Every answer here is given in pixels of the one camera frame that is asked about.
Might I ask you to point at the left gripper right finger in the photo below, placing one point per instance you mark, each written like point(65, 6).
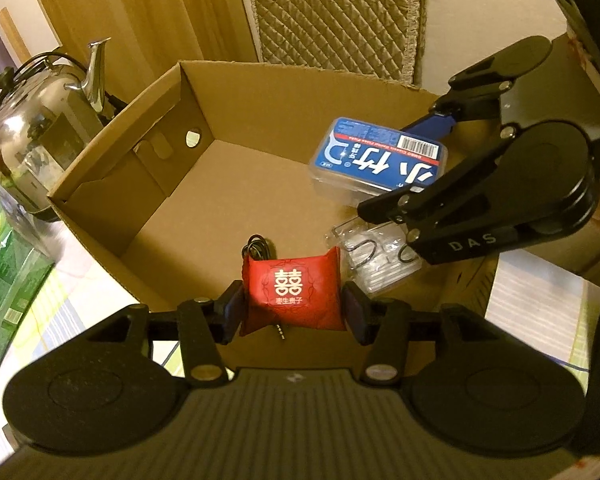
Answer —
point(382, 326)

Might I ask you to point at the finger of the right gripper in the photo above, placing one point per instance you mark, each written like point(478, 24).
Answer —
point(400, 205)
point(450, 110)

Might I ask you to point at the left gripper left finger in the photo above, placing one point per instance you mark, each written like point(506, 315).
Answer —
point(203, 325)

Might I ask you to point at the clear plastic hook package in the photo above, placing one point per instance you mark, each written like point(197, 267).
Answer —
point(375, 256)

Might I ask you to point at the blue label plastic box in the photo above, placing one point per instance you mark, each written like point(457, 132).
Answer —
point(358, 160)

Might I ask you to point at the red wedding candy packet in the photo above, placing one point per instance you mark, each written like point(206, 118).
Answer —
point(301, 292)

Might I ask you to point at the large open cardboard box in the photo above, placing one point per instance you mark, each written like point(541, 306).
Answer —
point(207, 155)

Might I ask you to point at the green tissue multipack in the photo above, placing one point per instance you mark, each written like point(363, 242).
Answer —
point(24, 267)

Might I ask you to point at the stainless steel kettle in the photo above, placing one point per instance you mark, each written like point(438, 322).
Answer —
point(51, 107)

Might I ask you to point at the wooden door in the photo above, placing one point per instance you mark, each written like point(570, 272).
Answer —
point(145, 38)

